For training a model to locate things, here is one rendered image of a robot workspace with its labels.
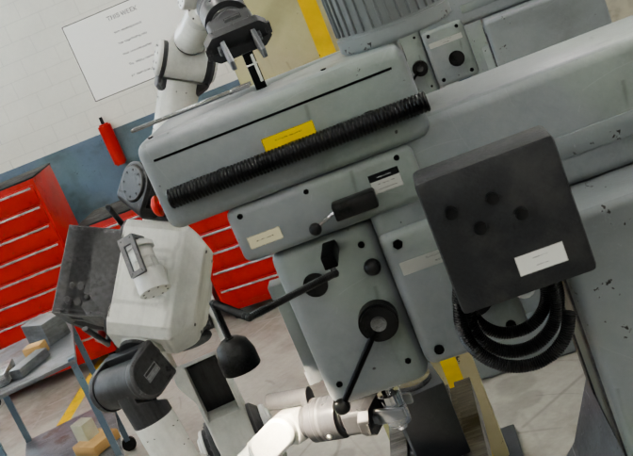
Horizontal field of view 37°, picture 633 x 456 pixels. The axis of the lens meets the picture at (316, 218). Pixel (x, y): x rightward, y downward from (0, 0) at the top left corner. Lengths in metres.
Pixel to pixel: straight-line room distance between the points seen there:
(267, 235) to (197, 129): 0.21
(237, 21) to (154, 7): 9.18
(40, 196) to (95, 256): 4.74
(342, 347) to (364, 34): 0.54
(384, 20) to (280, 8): 1.85
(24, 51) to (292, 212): 9.86
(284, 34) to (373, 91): 1.87
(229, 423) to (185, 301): 0.52
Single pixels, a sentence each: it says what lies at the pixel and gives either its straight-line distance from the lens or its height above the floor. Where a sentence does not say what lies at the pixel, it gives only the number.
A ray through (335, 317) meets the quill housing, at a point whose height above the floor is 1.48.
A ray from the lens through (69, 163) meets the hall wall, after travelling 11.43.
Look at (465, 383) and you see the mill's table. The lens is 2.56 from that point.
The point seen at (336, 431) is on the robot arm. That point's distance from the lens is 1.88.
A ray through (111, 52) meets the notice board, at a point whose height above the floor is 1.99.
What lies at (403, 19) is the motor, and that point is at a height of 1.92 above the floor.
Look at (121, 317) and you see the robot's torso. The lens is 2.06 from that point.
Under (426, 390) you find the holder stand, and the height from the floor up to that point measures 1.10.
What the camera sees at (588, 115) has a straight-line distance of 1.61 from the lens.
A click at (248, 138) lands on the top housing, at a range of 1.57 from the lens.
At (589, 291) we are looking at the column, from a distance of 1.56.
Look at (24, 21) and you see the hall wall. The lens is 11.33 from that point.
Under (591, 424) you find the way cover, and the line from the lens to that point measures 2.01.
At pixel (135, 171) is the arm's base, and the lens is 2.10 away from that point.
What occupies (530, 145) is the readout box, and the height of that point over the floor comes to 1.72.
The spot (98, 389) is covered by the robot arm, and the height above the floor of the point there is 1.42.
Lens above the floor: 2.05
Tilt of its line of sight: 14 degrees down
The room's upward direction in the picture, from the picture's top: 22 degrees counter-clockwise
